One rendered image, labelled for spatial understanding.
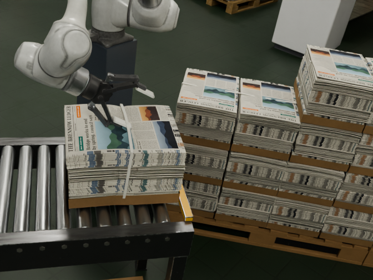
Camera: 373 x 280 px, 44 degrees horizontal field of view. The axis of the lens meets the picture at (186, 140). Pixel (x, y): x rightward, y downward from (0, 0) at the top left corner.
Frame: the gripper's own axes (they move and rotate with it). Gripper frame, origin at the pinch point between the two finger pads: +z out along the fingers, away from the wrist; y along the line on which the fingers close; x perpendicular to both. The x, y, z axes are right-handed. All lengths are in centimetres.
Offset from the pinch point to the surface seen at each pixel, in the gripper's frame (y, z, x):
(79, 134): 14.9, -13.9, 3.9
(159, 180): 14.2, 14.7, 13.3
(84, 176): 22.6, -8.5, 13.5
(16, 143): 45, -23, -24
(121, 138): 8.7, -2.4, 6.6
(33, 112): 117, 12, -172
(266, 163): 13, 89, -36
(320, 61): -40, 84, -49
